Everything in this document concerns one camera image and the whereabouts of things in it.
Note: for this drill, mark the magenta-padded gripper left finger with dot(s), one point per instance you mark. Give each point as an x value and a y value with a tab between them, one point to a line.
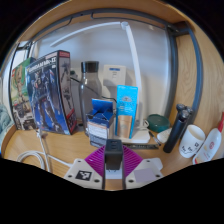
78	171

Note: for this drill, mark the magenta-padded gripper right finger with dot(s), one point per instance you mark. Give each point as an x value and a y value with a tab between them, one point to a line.
146	173

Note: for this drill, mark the black charger block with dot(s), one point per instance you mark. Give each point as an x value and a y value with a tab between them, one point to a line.
113	155

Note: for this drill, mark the small clear plastic container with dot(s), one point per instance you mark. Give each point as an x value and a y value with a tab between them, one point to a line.
159	164

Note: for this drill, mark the dark flat ruler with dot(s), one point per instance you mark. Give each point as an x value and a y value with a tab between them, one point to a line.
141	146

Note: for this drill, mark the black pen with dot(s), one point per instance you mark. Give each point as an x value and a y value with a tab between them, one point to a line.
154	138

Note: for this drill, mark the black electric shaver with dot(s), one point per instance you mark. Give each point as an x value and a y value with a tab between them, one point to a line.
175	133

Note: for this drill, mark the small open blue box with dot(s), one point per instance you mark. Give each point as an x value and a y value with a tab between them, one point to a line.
100	126

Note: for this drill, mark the white cup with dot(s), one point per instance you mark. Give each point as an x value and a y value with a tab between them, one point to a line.
191	141

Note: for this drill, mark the tall light blue box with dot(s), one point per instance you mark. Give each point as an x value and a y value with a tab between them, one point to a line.
126	106

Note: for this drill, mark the white bottle with red cap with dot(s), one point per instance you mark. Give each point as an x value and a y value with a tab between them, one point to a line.
210	143

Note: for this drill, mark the robot model kit box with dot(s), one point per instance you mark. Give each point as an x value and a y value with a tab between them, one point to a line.
50	93

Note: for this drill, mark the dark clear water bottle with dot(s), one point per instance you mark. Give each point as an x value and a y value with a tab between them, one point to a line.
90	86

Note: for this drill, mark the bed with teal blanket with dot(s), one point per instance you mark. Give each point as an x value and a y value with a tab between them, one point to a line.
5	121

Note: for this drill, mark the green toy figure box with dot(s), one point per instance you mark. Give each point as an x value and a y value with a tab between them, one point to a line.
20	93

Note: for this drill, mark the white desk lamp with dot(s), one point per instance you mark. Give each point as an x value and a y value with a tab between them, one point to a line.
135	60

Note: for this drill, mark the white wall-mounted device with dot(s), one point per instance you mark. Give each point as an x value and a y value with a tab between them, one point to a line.
114	75

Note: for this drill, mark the grey metal desk frame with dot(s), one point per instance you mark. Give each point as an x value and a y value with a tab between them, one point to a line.
196	66

